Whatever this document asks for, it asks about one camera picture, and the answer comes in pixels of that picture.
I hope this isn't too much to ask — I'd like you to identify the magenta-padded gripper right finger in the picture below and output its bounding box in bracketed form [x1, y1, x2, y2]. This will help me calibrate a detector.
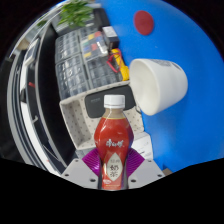
[125, 148, 165, 190]

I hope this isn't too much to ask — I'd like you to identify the black oblong case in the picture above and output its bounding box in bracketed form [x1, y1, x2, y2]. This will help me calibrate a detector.
[84, 84, 137, 118]

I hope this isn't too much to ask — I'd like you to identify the black box with white label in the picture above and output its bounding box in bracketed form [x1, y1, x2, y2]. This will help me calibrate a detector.
[102, 25, 120, 49]

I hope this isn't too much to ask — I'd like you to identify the red drink bottle white cap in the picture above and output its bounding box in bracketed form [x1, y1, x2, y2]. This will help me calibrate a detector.
[93, 94, 135, 192]

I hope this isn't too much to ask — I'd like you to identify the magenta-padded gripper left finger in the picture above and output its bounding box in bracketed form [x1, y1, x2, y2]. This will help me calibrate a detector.
[61, 148, 101, 190]

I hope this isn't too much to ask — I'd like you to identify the clear organizer with coloured parts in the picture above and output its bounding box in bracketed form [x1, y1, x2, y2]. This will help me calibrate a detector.
[79, 29, 109, 63]

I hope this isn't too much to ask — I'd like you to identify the green potted plant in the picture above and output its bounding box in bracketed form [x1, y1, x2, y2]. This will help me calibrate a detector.
[57, 0, 94, 29]

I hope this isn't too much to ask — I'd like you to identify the grey small-parts drawer cabinet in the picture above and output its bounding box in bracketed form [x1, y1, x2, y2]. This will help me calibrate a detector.
[54, 24, 124, 101]

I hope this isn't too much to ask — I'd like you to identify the dark wall shelf unit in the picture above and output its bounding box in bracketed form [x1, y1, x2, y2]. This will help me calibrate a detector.
[6, 23, 81, 174]

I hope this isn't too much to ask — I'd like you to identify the flat round red coaster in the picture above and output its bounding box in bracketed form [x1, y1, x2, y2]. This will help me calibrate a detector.
[133, 10, 155, 36]

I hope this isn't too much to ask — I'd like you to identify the beige perforated tray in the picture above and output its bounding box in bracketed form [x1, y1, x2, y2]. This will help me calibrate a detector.
[59, 79, 144, 151]

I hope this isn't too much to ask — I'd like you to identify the white cup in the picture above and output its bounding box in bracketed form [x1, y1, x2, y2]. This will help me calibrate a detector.
[128, 58, 189, 117]

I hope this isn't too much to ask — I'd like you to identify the flat black case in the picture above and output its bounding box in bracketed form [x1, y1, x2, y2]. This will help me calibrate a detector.
[93, 8, 111, 29]

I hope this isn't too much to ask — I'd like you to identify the yellow and red tool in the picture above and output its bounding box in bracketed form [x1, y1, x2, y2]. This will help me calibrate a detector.
[106, 48, 130, 82]

